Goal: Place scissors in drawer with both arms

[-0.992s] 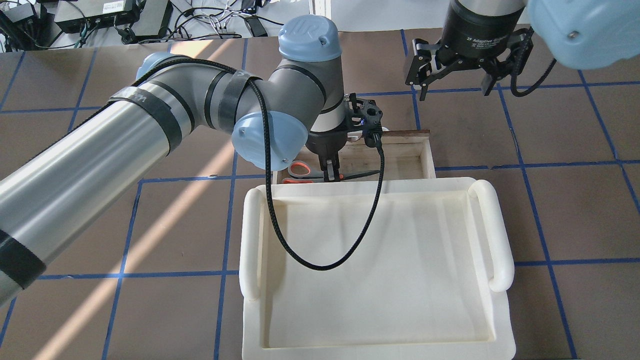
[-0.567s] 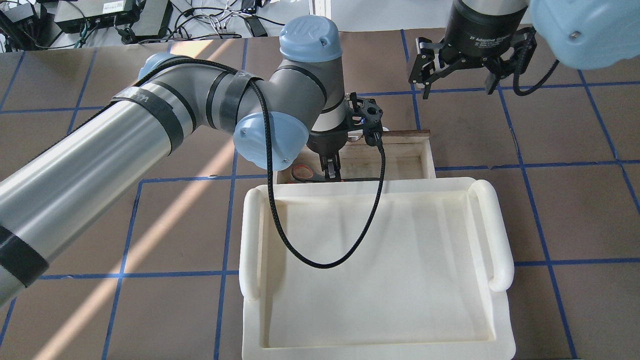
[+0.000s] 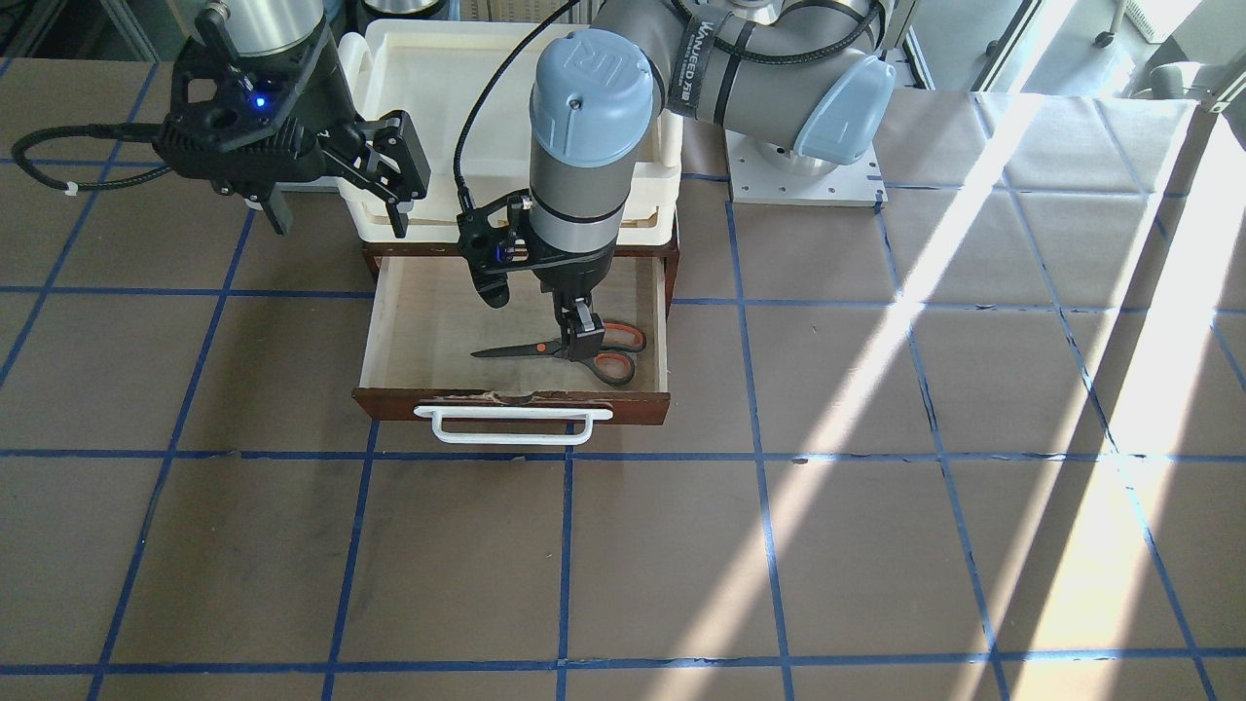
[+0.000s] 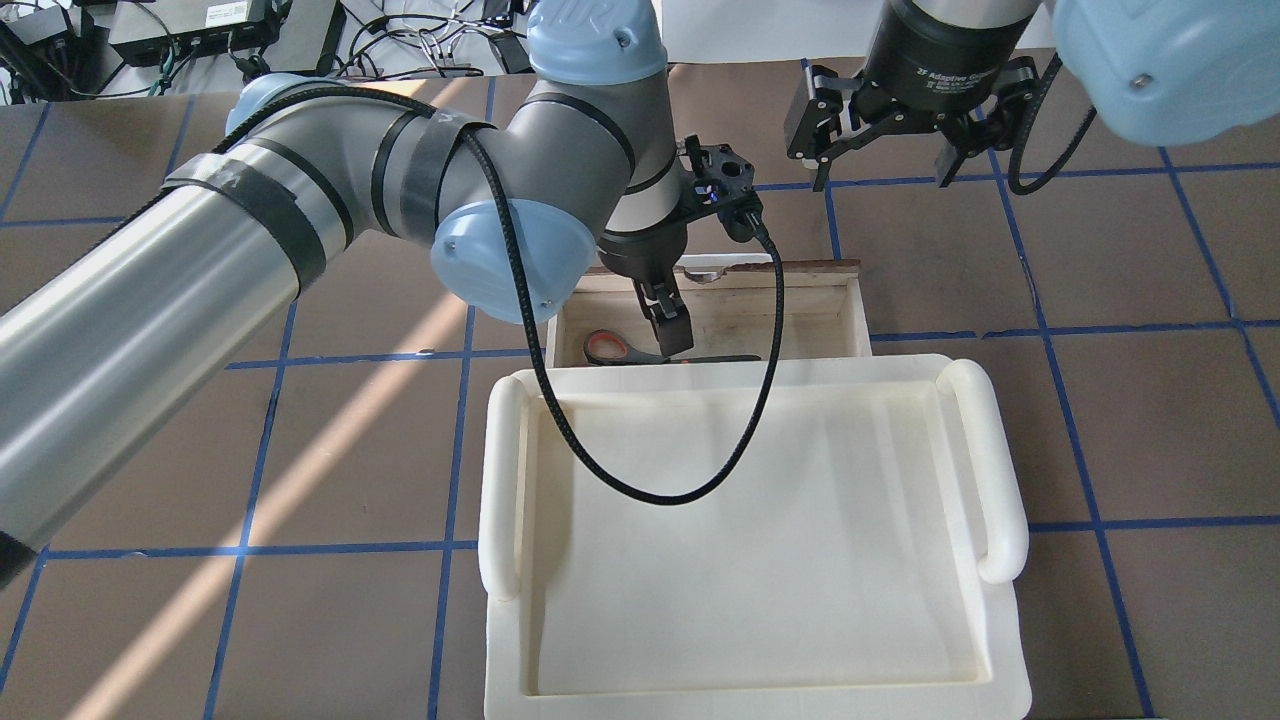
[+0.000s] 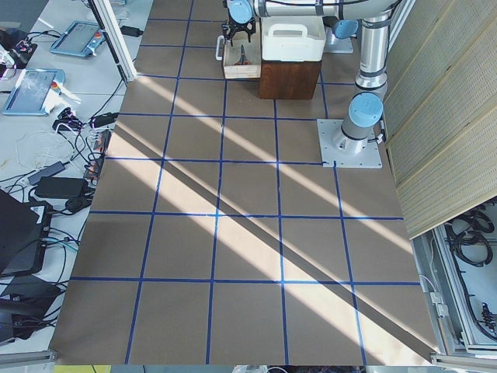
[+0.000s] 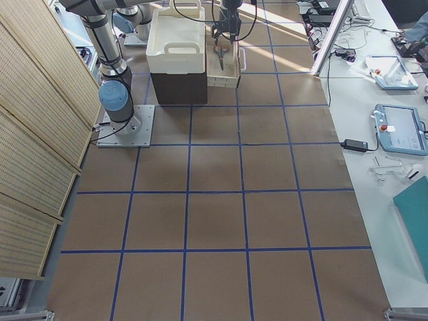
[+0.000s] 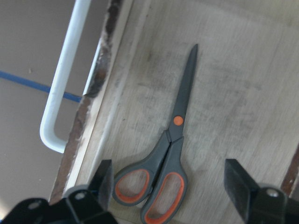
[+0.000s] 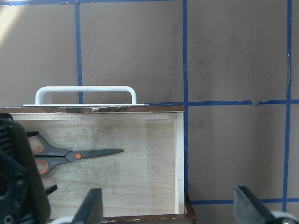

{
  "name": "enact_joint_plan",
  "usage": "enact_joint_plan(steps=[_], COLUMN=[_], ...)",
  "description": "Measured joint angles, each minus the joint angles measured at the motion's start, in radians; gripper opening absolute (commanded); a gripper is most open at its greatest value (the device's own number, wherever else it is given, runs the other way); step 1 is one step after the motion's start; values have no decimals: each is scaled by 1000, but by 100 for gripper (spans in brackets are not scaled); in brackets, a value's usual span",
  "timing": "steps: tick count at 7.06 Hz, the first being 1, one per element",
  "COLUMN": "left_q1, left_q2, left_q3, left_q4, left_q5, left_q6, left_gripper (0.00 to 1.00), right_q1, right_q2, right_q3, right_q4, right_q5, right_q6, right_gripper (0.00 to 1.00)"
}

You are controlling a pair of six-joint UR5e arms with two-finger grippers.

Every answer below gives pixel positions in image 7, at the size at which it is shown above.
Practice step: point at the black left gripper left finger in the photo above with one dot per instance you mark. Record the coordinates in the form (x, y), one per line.
(88, 203)

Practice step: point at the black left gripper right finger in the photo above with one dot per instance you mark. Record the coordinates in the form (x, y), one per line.
(257, 203)

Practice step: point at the red and white scissors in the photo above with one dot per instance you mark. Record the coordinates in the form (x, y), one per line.
(165, 158)

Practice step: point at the wooden drawer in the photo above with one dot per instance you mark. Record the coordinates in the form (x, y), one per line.
(196, 102)

